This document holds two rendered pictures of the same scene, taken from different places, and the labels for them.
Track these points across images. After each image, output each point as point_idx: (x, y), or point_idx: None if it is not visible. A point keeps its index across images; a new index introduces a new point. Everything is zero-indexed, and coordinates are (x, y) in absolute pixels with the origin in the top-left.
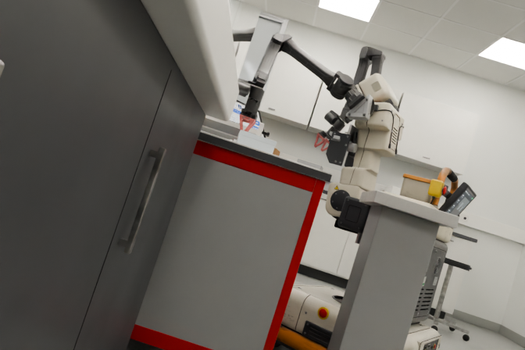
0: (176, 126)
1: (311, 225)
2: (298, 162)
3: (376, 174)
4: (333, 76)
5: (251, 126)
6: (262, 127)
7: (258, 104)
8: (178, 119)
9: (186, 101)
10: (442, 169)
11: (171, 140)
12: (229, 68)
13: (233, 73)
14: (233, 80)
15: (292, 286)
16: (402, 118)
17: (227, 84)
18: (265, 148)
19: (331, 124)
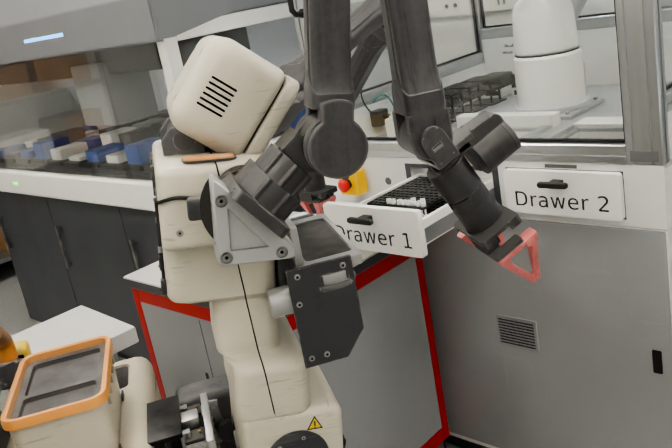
0: (154, 227)
1: (143, 331)
2: (155, 262)
3: (222, 354)
4: None
5: (317, 211)
6: (324, 211)
7: None
8: (152, 223)
9: (152, 212)
10: (2, 327)
11: (155, 235)
12: (124, 193)
13: (141, 190)
14: (150, 192)
15: (159, 391)
16: (154, 169)
17: (136, 200)
18: None
19: (485, 171)
